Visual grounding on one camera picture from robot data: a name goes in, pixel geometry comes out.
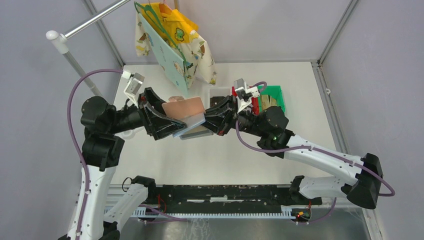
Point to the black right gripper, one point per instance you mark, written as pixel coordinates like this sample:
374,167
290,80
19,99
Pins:
220,124

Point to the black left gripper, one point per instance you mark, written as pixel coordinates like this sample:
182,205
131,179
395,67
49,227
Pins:
162,125

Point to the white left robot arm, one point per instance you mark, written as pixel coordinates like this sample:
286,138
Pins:
100,155

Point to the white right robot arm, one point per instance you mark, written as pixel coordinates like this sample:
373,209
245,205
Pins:
358,179

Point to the black cards stack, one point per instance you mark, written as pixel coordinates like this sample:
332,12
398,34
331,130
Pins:
217,101

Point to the gold cards stack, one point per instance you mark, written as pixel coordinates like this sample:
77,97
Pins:
267,101

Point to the white plastic bin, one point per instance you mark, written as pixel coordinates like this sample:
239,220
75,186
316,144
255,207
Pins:
217,94

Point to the red plastic bin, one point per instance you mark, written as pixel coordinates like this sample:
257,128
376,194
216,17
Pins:
253,107

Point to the light green cartoon garment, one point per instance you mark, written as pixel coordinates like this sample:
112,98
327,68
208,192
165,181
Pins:
172,64

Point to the green plastic bin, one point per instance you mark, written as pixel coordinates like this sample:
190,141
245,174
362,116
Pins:
276,92

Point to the yellow patterned children shirt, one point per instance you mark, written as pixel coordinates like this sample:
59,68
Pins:
199,60

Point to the green clothes hanger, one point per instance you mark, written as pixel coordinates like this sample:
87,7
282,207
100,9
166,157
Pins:
151,14

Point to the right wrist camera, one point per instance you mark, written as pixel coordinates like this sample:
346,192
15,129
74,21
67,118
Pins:
244,94

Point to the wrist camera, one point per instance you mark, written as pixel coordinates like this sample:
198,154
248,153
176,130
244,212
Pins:
134,83
244,94

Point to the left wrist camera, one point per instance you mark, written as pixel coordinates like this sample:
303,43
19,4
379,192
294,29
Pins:
134,83

